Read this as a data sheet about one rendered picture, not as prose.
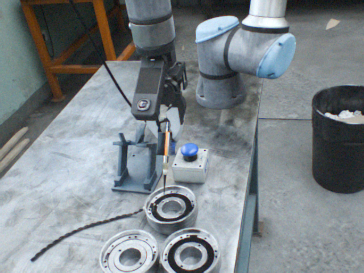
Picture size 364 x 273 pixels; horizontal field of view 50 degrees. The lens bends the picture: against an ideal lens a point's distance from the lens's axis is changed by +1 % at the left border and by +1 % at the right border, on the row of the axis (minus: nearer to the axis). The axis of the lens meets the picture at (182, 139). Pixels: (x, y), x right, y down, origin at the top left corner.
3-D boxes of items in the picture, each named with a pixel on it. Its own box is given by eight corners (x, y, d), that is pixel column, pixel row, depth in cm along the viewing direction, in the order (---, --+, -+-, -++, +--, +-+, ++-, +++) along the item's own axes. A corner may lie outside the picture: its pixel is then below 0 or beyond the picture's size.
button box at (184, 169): (205, 183, 87) (202, 166, 84) (174, 181, 89) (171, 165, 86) (211, 161, 93) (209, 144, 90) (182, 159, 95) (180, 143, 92)
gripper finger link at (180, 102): (190, 120, 77) (181, 81, 72) (189, 125, 76) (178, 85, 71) (169, 121, 79) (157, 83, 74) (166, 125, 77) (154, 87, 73)
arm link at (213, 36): (214, 54, 119) (211, 9, 111) (252, 62, 111) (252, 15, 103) (189, 70, 112) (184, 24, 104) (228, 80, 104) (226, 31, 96)
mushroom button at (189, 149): (198, 170, 87) (195, 153, 84) (181, 169, 88) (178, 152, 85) (201, 159, 90) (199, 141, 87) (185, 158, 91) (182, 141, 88)
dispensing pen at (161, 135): (153, 197, 79) (158, 114, 78) (160, 193, 83) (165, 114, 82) (164, 198, 78) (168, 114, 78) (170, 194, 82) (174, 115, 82)
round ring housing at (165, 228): (203, 201, 83) (201, 186, 80) (193, 240, 74) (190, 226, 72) (156, 197, 85) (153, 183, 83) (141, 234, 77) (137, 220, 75)
